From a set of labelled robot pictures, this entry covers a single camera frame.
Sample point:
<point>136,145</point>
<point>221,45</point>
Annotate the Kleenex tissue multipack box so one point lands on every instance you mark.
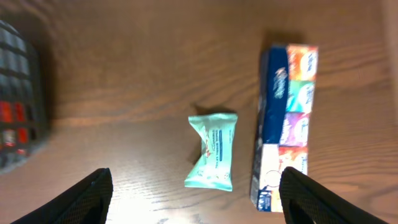
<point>287,85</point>

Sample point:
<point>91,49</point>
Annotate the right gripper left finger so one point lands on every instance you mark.
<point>86,202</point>

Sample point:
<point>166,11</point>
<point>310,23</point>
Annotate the grey plastic mesh basket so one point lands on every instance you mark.
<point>21,81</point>

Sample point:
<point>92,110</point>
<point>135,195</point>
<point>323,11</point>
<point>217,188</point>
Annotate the light teal wipes packet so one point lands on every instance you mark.
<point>213,169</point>

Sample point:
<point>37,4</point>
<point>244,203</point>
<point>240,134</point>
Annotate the orange San Remo spaghetti pack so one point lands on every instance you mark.
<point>14,128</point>

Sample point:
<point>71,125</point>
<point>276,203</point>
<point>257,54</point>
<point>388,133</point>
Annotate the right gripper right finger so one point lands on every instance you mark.
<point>305,201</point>

